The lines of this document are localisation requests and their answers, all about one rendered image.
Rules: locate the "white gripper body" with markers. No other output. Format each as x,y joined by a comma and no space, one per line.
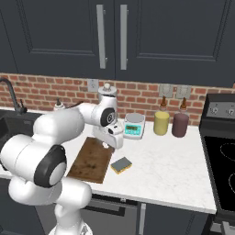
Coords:
114,140

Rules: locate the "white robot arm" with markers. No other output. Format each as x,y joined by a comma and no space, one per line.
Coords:
58,125

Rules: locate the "grey and yellow sponge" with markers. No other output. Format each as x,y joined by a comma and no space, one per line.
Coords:
121,165

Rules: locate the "brown wooden cutting board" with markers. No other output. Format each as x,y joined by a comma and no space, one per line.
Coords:
91,162

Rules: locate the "white kitchen scale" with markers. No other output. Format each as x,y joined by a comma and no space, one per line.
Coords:
134,124

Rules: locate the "glass jar with white lid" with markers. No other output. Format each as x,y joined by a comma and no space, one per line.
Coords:
107,91

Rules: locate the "yellow squeeze bottle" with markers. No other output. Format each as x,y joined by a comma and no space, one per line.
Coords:
161,122

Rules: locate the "white soap dispenser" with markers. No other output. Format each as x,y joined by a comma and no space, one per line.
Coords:
58,106

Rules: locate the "dark red squeeze bottle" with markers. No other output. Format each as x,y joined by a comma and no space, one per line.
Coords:
180,125

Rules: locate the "grey dishwasher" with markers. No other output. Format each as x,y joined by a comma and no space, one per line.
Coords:
107,221

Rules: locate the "black sink basin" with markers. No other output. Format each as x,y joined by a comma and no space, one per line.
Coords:
18,125

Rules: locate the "dark lower cupboard door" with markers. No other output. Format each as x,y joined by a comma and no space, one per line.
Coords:
174,221

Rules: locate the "black stove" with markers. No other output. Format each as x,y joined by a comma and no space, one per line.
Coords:
218,147

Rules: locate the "black tap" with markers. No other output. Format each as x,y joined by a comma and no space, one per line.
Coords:
12,95

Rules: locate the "dark sink cupboard front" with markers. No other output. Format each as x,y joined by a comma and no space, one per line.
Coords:
18,217

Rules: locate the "dark narrow cupboard door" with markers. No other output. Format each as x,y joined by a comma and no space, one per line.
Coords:
5,52

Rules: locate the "single grey wall socket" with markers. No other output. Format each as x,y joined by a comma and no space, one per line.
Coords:
92,85

